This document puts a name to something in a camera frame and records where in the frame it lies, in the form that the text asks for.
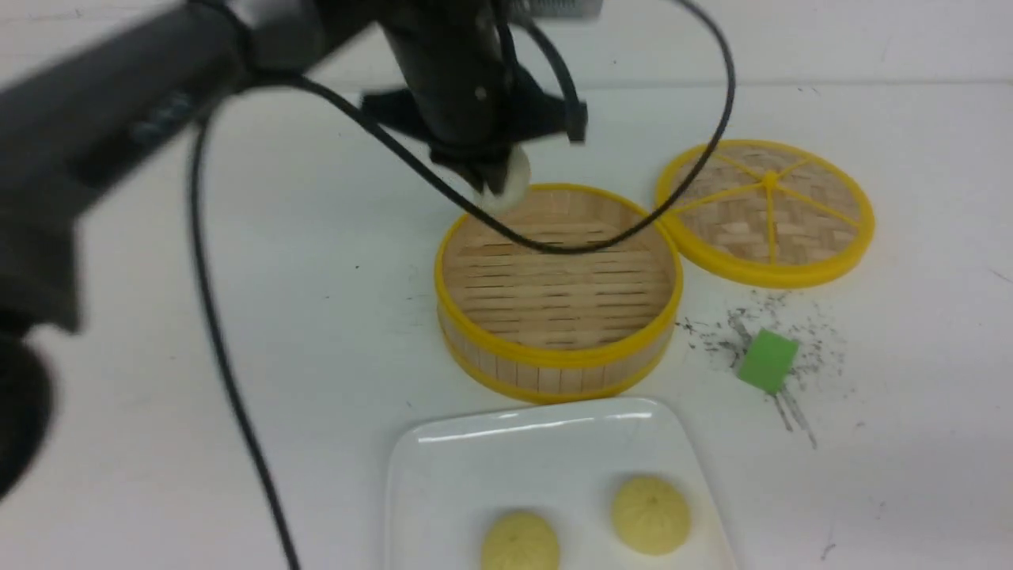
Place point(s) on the pale yellow steamed bun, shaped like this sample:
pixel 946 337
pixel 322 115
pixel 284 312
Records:
pixel 520 539

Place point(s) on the yellow rimmed woven steamer lid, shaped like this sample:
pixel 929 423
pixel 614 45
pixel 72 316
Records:
pixel 770 215

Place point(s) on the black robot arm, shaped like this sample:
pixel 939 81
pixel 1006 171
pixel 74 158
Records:
pixel 71 132

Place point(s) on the green cube block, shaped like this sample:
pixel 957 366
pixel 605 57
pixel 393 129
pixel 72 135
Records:
pixel 768 361

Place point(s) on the white square plate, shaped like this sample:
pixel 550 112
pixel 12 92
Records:
pixel 449 480

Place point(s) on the yellow rimmed bamboo steamer basket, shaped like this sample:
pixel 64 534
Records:
pixel 551 329

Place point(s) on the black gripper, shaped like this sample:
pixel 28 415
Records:
pixel 466 95

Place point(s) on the white steamed bun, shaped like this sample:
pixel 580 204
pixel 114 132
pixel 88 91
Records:
pixel 516 190

